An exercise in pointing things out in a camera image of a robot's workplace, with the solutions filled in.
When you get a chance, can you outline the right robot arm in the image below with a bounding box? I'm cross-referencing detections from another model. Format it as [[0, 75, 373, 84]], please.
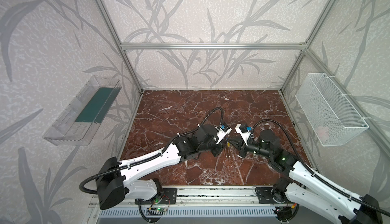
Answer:
[[229, 124, 384, 224]]

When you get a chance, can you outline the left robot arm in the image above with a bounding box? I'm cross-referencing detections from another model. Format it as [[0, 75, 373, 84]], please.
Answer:
[[95, 124, 231, 210]]

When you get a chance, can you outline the pink object in basket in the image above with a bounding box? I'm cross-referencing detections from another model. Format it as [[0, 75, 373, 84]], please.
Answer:
[[316, 126, 329, 137]]

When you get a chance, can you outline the small circuit board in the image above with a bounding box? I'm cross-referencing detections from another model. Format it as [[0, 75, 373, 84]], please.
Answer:
[[147, 206, 169, 215]]

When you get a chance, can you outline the green felt pad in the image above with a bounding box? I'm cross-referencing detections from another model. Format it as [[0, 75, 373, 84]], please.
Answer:
[[75, 87, 121, 124]]

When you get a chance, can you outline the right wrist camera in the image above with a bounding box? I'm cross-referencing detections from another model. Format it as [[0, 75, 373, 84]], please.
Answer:
[[235, 123, 253, 145]]

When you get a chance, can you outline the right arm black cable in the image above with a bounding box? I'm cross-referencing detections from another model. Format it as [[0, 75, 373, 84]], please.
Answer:
[[246, 118, 390, 217]]

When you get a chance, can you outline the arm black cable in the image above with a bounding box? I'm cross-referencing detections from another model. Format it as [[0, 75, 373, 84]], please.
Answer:
[[246, 118, 390, 217], [79, 107, 224, 195]]

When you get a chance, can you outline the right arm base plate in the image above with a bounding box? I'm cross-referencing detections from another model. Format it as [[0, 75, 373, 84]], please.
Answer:
[[255, 186, 293, 205]]

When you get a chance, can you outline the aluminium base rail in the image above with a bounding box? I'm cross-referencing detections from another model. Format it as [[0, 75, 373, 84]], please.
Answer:
[[88, 185, 345, 208]]

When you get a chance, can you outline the white wire mesh basket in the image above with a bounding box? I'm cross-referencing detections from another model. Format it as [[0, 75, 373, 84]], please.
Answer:
[[296, 73, 369, 146]]

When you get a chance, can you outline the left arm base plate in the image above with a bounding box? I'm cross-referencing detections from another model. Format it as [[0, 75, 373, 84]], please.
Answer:
[[152, 187, 178, 205]]

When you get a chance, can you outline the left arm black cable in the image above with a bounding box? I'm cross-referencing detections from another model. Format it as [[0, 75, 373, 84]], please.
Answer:
[[79, 107, 224, 195]]

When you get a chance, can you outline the clear plastic wall bin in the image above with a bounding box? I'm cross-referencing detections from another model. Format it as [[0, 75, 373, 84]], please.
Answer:
[[43, 75, 122, 146]]

